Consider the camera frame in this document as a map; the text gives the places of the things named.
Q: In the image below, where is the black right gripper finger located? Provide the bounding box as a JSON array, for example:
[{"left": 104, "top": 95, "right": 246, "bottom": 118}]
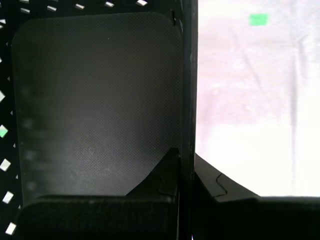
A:
[
  {"left": 191, "top": 152, "right": 320, "bottom": 240},
  {"left": 17, "top": 147, "right": 181, "bottom": 240}
]

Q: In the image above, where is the black perforated plastic basket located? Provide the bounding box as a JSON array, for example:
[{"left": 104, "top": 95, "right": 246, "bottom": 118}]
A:
[{"left": 0, "top": 0, "right": 200, "bottom": 240}]

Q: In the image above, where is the white woven table cloth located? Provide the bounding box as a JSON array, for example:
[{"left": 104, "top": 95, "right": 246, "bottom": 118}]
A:
[{"left": 194, "top": 0, "right": 320, "bottom": 198}]

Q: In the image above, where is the small green tape piece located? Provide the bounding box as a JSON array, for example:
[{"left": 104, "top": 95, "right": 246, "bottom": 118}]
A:
[{"left": 249, "top": 13, "right": 270, "bottom": 27}]

